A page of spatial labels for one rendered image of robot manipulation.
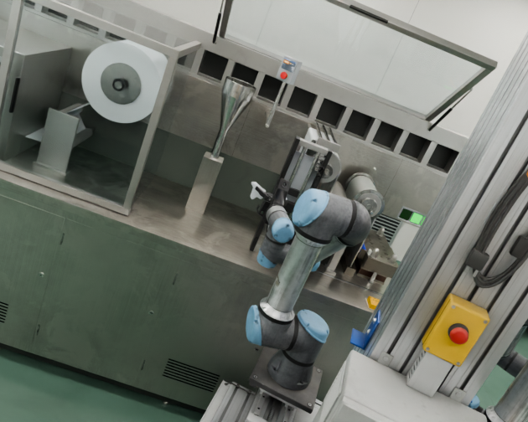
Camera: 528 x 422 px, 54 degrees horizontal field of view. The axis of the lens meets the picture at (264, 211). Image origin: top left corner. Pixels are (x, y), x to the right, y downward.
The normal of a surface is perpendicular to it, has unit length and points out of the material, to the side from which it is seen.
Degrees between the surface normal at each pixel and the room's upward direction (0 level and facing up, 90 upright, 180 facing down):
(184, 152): 90
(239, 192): 90
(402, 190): 90
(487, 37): 90
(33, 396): 0
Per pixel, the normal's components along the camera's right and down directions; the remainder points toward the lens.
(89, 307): -0.04, 0.37
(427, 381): -0.25, 0.27
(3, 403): 0.36, -0.86
